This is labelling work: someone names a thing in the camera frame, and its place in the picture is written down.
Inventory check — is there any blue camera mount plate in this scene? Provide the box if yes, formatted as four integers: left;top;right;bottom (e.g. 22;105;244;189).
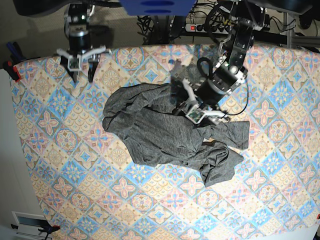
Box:
119;0;196;16

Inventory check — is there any patterned tile tablecloth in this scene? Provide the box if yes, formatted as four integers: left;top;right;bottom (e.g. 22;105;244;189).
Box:
10;45;320;240

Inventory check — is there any grey t-shirt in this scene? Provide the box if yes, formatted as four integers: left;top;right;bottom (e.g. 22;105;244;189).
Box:
102;83;251;187

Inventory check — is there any aluminium frame post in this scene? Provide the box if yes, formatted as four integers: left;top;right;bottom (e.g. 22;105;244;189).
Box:
283;12;296;49

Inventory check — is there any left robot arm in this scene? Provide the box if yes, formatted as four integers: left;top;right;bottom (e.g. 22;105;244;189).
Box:
173;0;313;127

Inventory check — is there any white power strip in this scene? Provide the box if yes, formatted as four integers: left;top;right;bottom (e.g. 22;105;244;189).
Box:
185;23;231;35

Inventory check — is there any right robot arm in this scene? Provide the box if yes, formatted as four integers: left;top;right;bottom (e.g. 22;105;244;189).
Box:
13;0;122;83

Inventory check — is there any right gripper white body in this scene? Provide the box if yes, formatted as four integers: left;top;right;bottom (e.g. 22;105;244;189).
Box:
56;45;111;72

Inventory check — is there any blue handled clamp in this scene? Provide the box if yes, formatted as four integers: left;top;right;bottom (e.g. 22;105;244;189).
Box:
6;41;27;63

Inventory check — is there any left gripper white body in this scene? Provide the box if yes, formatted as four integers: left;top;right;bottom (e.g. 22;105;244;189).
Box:
174;78;230;124

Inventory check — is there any blue black bottom clamp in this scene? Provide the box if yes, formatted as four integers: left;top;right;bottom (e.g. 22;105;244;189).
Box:
38;225;61;240

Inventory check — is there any red black table clamp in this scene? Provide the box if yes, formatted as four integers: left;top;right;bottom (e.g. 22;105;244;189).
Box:
2;61;21;82

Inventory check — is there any white floor vent box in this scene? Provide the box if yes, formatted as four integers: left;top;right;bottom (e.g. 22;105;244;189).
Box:
11;211;49;240

